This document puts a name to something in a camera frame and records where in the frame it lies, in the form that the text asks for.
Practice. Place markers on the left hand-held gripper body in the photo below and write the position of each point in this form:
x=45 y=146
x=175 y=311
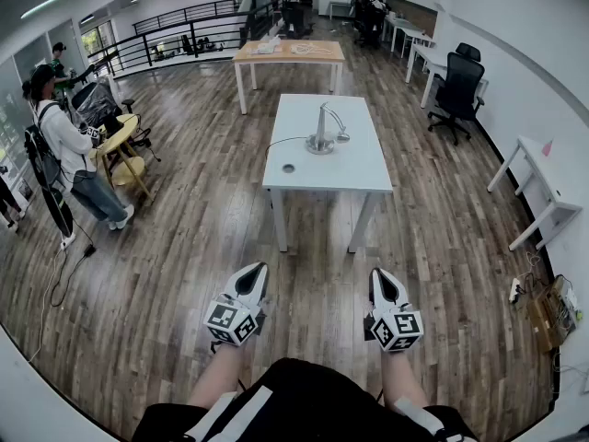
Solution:
x=230 y=320

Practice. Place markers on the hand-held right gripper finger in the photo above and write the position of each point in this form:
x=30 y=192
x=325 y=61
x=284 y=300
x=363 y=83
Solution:
x=373 y=295
x=402 y=299

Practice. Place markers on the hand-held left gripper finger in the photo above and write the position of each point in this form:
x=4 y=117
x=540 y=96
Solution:
x=232 y=289
x=263 y=295

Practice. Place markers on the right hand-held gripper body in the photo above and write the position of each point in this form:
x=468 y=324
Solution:
x=398 y=332

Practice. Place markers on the silver desk lamp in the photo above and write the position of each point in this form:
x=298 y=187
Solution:
x=319 y=143

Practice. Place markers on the person's right forearm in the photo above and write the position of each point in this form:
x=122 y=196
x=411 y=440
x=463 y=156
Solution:
x=400 y=375

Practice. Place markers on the person's left forearm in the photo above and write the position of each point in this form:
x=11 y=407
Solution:
x=216 y=375

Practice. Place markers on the person's black white-striped clothing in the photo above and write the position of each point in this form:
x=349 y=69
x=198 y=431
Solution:
x=303 y=398

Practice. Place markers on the white power strip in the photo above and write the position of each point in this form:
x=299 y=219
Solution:
x=68 y=245
x=515 y=290

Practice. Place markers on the white rectangular table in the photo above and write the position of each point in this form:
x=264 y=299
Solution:
x=331 y=168

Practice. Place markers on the cardboard box with electronics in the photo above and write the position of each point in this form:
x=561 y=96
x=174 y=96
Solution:
x=543 y=311

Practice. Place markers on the black power adapter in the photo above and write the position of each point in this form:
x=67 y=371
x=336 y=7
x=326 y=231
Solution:
x=89 y=249

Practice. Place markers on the yellow round two-tier table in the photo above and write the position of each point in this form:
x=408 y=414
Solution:
x=122 y=134

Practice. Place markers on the black flat device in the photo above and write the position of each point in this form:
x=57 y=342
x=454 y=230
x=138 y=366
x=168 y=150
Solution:
x=110 y=123

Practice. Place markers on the pink paper piece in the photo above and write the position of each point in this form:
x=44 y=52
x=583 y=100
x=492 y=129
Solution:
x=547 y=149

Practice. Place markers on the black mesh office chair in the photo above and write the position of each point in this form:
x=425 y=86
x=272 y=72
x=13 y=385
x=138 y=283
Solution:
x=460 y=81

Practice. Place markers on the black plastic-wrapped chair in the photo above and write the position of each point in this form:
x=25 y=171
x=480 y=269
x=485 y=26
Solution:
x=94 y=104

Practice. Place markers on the pile of papers and tissues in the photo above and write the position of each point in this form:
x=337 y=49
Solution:
x=266 y=48

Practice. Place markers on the wooden-top table with white legs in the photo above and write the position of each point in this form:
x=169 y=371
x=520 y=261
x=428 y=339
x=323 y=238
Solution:
x=336 y=52

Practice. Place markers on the black metal railing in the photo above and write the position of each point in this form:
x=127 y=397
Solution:
x=242 y=35

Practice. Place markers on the black office chair with headrest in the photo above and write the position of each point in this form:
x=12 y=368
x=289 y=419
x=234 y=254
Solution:
x=469 y=52

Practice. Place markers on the black swivel chair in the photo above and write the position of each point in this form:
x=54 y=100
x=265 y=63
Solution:
x=294 y=19

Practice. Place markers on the long ceiling light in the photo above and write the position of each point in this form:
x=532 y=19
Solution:
x=43 y=4

